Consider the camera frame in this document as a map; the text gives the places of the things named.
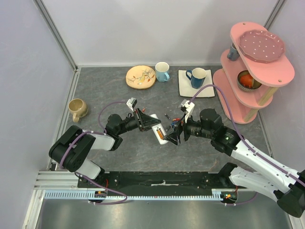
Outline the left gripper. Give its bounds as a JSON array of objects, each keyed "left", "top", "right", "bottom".
[{"left": 117, "top": 107, "right": 161, "bottom": 135}]

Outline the white remote control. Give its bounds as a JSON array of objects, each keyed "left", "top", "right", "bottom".
[{"left": 152, "top": 124, "right": 168, "bottom": 145}]

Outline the orange battery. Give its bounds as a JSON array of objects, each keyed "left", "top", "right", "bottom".
[{"left": 157, "top": 129, "right": 164, "bottom": 139}]

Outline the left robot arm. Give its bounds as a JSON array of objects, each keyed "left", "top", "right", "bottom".
[{"left": 49, "top": 109, "right": 161, "bottom": 187}]

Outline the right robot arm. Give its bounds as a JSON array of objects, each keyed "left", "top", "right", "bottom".
[{"left": 164, "top": 108, "right": 305, "bottom": 218}]

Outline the yellow floral plate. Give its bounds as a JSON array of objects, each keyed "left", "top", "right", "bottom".
[{"left": 125, "top": 65, "right": 156, "bottom": 90}]

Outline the light blue mug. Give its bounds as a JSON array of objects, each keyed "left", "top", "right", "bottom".
[{"left": 155, "top": 62, "right": 170, "bottom": 82}]

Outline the dark blue mug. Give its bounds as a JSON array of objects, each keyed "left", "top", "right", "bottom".
[{"left": 186, "top": 68, "right": 207, "bottom": 89}]

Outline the beige ceramic mug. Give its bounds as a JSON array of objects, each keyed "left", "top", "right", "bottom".
[{"left": 68, "top": 98, "right": 88, "bottom": 123}]

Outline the bowl with fruit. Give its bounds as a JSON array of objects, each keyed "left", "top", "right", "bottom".
[{"left": 237, "top": 70, "right": 262, "bottom": 92}]

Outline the grey blue cup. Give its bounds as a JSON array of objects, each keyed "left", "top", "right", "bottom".
[{"left": 227, "top": 43, "right": 240, "bottom": 61}]

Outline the pink dotted plate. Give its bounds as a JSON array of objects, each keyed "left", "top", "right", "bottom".
[{"left": 238, "top": 30, "right": 285, "bottom": 63}]

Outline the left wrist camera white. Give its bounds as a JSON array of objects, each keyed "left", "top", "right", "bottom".
[{"left": 126, "top": 97, "right": 137, "bottom": 113}]

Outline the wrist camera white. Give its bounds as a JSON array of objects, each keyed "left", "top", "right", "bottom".
[
  {"left": 126, "top": 97, "right": 137, "bottom": 113},
  {"left": 179, "top": 99, "right": 195, "bottom": 123}
]

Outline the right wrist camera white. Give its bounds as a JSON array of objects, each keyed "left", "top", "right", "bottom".
[{"left": 179, "top": 99, "right": 195, "bottom": 123}]

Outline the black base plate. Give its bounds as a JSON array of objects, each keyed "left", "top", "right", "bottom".
[{"left": 94, "top": 171, "right": 236, "bottom": 197}]

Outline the white slotted cable duct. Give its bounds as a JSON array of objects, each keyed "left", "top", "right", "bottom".
[{"left": 44, "top": 190, "right": 235, "bottom": 201}]

